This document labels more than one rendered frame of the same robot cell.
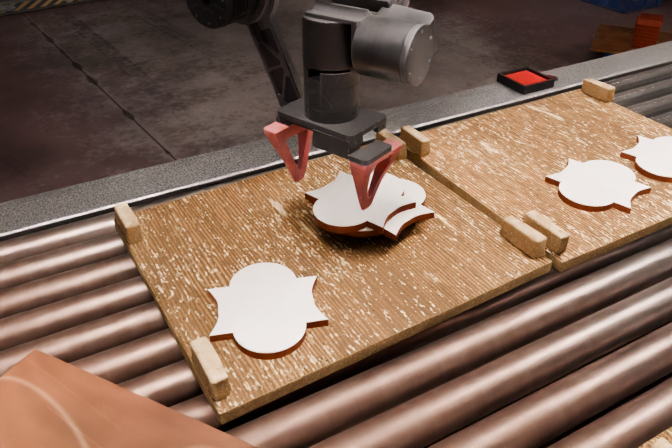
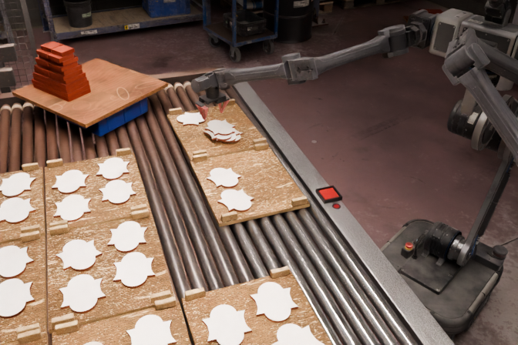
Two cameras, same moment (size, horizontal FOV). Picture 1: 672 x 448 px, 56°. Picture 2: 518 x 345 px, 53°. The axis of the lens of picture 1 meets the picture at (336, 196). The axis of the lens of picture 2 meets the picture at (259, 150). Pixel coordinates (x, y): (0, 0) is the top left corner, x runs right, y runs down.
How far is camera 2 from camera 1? 2.35 m
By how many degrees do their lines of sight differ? 78
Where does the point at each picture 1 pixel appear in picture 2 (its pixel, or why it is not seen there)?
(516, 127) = (272, 174)
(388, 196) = (218, 130)
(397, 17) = (203, 78)
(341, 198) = (220, 124)
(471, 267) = (193, 147)
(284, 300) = (191, 120)
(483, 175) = (239, 159)
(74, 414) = (153, 85)
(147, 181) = (260, 109)
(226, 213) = (232, 116)
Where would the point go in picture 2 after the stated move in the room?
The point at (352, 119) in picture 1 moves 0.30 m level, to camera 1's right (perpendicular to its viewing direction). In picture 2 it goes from (206, 97) to (189, 132)
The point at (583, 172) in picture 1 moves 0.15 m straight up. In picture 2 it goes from (230, 175) to (230, 142)
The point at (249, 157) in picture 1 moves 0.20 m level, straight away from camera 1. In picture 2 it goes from (270, 125) to (313, 125)
